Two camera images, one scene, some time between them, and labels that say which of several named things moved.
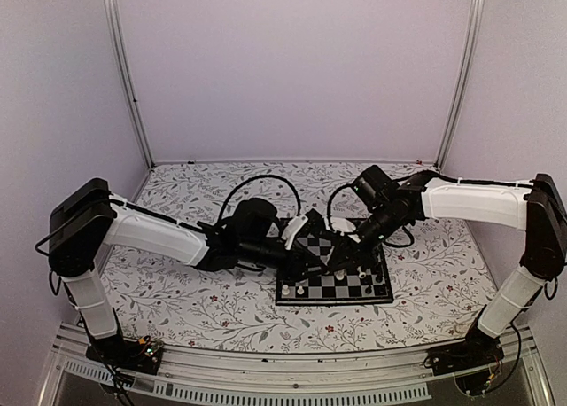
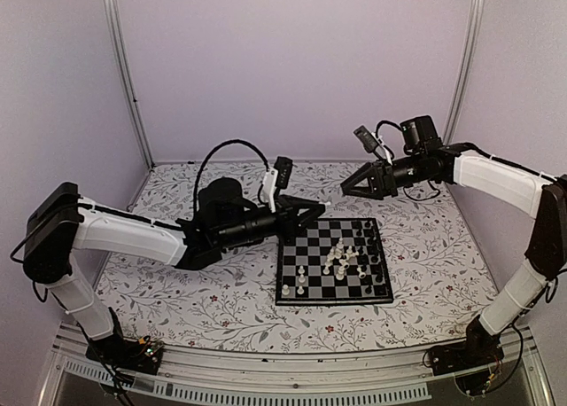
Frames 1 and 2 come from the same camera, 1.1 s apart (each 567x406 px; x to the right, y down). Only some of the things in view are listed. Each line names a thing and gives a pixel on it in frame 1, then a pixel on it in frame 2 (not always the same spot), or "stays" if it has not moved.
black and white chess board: x=367 y=283 stays
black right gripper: x=351 y=251 to x=381 y=178
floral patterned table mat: x=443 y=286 stays
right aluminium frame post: x=475 y=32 stays
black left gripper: x=299 y=262 to x=289 y=210
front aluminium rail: x=402 y=377 stays
